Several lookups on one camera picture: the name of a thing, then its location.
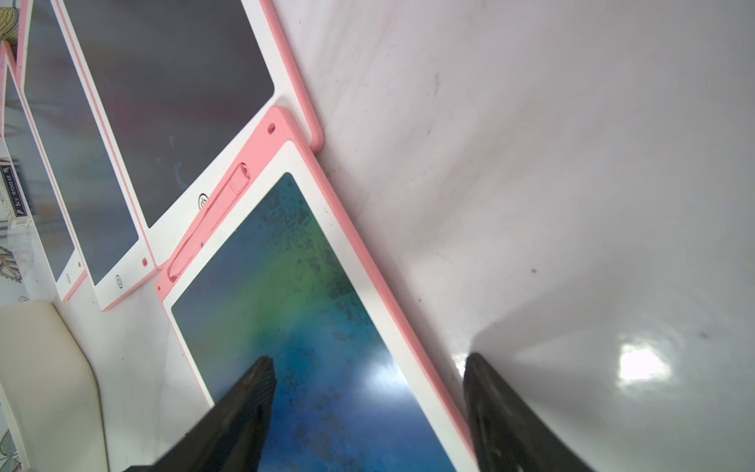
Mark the cream plastic storage box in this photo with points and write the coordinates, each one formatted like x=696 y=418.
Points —
x=49 y=395

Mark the pink writing tablet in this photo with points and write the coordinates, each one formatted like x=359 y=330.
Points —
x=113 y=250
x=179 y=87
x=35 y=185

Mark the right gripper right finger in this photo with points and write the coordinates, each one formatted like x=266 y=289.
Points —
x=506 y=433

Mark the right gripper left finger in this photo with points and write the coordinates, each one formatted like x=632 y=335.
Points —
x=232 y=435

